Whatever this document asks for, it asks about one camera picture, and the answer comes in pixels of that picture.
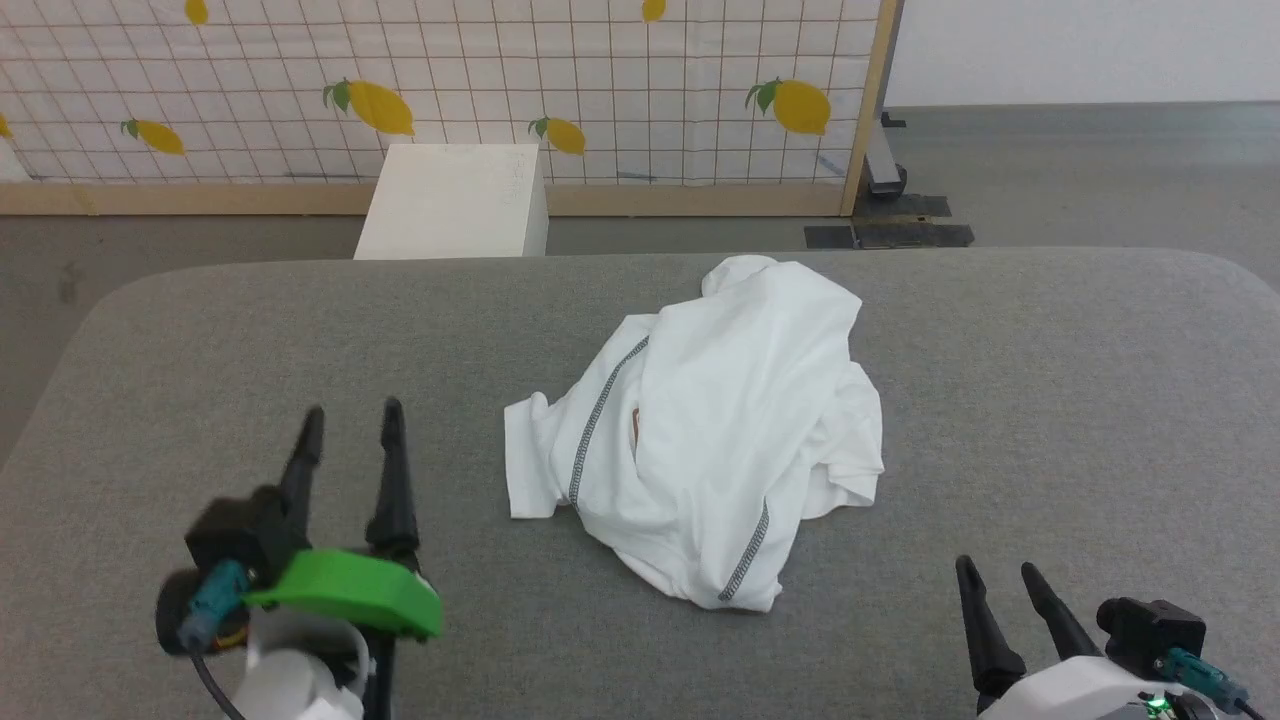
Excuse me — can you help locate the lemon print partition screen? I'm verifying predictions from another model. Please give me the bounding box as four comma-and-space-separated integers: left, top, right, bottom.
0, 0, 907, 217

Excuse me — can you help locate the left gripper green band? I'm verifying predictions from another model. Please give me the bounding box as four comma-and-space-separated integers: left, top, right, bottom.
245, 397, 444, 641

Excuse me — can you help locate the grey metal partition foot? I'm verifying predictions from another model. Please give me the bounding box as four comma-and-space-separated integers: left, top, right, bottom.
864, 110, 910, 199

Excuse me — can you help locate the black floor mat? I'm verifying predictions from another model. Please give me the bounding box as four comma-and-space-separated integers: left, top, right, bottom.
804, 223, 976, 251
852, 194, 952, 222

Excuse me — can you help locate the white garment with grey stitching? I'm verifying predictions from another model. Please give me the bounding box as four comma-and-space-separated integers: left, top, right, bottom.
503, 255, 886, 613

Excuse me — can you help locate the white box cabinet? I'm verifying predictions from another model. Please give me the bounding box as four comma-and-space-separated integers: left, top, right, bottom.
354, 143, 550, 260

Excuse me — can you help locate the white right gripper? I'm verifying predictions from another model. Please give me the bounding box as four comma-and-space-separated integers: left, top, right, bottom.
955, 555, 1236, 720

